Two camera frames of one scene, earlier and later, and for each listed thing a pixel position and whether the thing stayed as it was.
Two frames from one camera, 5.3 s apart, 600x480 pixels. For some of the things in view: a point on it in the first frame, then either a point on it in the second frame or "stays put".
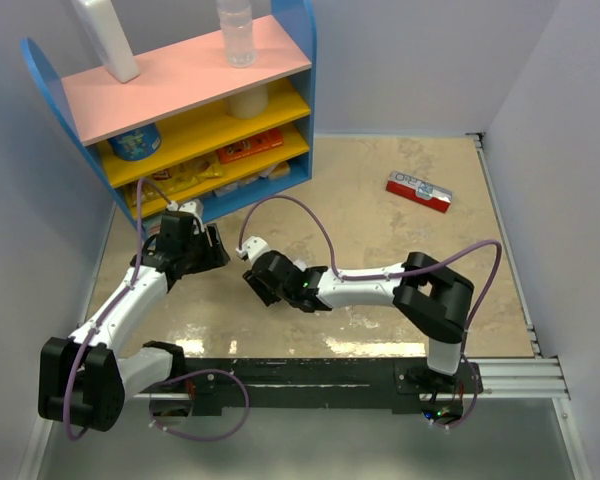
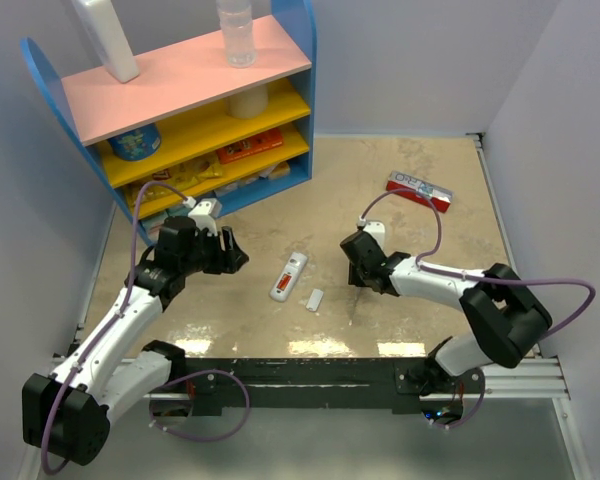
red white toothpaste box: (420, 191) stays put
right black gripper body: (287, 297) -> (357, 276)
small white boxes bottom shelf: (153, 225) stays put
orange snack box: (251, 146) stays put
